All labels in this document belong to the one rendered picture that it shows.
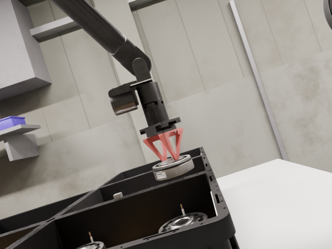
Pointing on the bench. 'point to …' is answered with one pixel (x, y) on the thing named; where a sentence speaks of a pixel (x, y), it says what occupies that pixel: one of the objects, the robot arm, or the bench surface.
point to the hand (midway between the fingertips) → (169, 157)
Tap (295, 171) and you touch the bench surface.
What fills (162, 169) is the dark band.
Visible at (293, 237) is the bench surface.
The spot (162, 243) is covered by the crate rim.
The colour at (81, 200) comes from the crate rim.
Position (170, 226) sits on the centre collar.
